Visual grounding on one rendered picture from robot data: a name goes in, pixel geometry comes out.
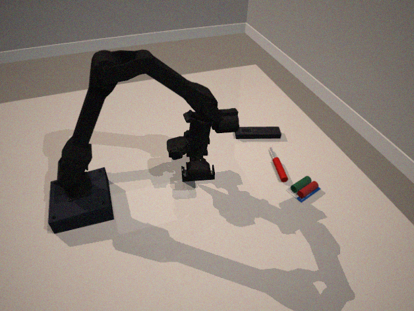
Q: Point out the red screwdriver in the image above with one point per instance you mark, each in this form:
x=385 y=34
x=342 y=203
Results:
x=279 y=167

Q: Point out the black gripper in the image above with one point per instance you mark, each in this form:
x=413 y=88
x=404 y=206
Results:
x=198 y=167

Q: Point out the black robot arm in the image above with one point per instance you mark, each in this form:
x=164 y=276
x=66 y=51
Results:
x=107 y=69

